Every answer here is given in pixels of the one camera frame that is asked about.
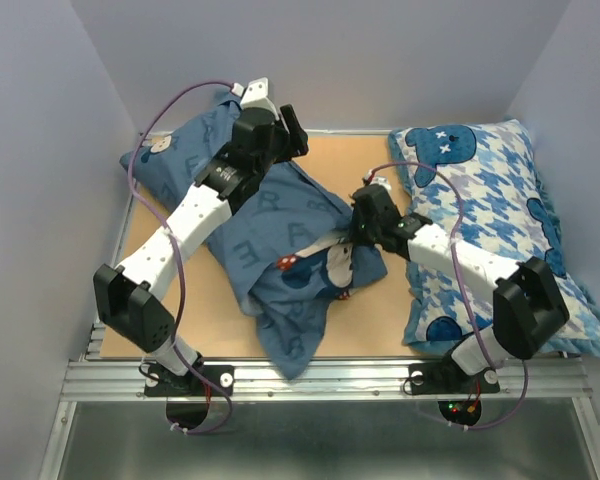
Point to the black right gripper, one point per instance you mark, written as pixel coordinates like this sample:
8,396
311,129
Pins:
357,237

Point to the blue houndstooth bear pillow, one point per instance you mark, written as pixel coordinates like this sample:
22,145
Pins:
482,177

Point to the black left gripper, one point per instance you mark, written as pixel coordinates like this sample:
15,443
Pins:
297,145

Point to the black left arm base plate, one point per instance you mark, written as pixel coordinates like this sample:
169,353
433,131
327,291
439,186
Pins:
161,383

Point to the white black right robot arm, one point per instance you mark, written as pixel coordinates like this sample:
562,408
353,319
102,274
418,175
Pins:
527,305

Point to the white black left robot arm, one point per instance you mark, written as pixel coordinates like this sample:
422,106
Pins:
129,295

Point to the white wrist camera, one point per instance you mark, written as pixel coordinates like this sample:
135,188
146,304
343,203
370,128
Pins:
372,178
255,95

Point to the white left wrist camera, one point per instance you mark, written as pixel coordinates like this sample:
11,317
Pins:
255,95

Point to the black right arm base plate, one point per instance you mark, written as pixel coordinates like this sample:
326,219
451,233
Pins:
437,378

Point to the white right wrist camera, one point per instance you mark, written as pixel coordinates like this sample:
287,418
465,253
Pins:
372,178

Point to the blue letter-print pillowcase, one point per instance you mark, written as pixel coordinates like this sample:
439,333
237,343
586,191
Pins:
286,251

